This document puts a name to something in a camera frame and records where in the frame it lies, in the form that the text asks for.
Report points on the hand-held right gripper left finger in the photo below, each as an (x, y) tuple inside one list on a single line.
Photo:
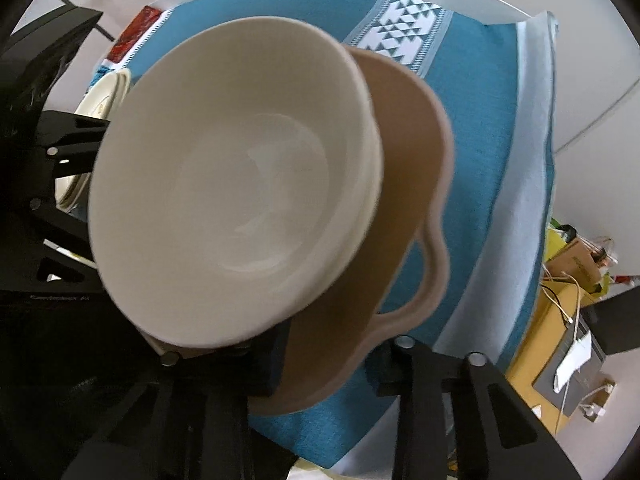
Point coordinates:
[(272, 360)]

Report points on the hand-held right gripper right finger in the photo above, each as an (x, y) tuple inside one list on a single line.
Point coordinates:
[(392, 372)]

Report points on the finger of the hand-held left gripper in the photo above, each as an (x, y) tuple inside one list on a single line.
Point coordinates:
[(60, 240), (70, 135)]

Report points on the cream bowl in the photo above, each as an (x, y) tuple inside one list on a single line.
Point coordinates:
[(225, 185)]

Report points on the yellow rimmed plate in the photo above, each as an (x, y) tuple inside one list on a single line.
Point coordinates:
[(102, 95)]

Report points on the red packet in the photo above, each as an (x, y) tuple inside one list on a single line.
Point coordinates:
[(137, 35)]

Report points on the yellow cardboard box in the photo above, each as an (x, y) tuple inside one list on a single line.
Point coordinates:
[(540, 360)]

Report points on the grey flat box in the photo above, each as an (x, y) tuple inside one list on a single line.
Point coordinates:
[(555, 395)]

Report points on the white paper sheet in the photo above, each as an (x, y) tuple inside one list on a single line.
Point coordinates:
[(572, 365)]

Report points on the green yellow carton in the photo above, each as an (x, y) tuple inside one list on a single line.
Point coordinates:
[(554, 245)]

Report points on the brown cardboard box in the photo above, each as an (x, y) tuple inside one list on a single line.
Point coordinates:
[(580, 260)]

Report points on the black flat panel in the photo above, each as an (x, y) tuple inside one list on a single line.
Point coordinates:
[(620, 325)]

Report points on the blue patterned tablecloth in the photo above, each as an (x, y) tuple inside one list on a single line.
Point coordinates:
[(480, 110)]

